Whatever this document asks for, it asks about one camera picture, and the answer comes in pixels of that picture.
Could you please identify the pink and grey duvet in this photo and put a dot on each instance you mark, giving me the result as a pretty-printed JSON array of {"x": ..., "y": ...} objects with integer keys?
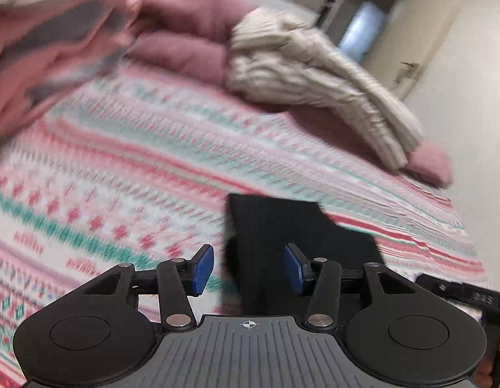
[{"x": 43, "y": 48}]

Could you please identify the frosted glass window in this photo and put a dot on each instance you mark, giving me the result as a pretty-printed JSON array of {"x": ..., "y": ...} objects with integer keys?
[{"x": 361, "y": 30}]

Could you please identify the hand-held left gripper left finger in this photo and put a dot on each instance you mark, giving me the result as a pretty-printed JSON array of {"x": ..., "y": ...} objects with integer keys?
[{"x": 203, "y": 268}]

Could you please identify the striped blanket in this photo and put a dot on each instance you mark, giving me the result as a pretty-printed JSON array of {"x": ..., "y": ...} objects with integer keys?
[{"x": 314, "y": 72}]

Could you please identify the patterned bed sheet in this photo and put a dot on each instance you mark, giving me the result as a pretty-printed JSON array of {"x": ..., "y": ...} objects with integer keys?
[{"x": 132, "y": 161}]

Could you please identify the cream room door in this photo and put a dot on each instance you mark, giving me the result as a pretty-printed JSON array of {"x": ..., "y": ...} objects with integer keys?
[{"x": 419, "y": 24}]

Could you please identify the black pants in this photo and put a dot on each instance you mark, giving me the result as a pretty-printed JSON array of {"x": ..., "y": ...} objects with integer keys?
[{"x": 282, "y": 230}]

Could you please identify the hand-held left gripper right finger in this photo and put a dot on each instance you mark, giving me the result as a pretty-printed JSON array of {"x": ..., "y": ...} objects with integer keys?
[{"x": 293, "y": 268}]

